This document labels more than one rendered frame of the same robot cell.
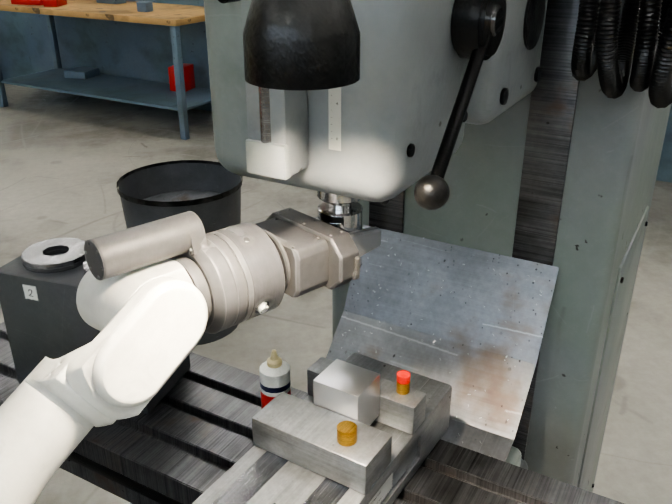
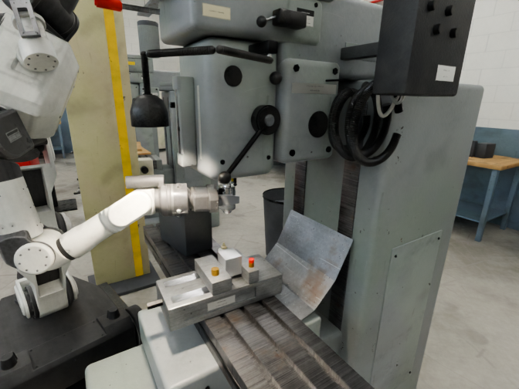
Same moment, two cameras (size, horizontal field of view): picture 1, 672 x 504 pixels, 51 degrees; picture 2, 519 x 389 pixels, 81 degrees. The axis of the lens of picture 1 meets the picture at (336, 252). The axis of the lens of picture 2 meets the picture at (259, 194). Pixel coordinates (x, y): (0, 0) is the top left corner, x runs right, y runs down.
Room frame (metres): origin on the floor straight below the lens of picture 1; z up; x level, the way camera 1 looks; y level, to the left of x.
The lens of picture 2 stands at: (0.00, -0.47, 1.50)
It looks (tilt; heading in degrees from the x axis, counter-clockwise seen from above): 18 degrees down; 28
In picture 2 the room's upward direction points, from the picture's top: 1 degrees clockwise
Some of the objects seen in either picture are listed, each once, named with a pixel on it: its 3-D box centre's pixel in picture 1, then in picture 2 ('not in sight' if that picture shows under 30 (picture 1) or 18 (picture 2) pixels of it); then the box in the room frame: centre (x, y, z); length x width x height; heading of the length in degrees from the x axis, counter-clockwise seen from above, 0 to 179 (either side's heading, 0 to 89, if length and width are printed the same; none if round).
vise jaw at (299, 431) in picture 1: (320, 439); (212, 273); (0.63, 0.02, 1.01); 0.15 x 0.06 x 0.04; 58
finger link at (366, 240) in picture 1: (360, 245); (228, 200); (0.66, -0.03, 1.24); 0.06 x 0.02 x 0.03; 133
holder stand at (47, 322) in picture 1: (96, 318); (184, 221); (0.88, 0.34, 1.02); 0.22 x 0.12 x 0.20; 71
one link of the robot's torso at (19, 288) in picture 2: not in sight; (46, 291); (0.57, 0.88, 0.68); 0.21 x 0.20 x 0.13; 73
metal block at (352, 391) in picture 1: (346, 398); (229, 262); (0.68, -0.01, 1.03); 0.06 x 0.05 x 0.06; 58
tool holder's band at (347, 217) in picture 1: (340, 210); (226, 187); (0.68, 0.00, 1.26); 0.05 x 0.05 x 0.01
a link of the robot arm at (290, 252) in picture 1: (271, 263); (194, 199); (0.62, 0.06, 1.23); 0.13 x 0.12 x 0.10; 43
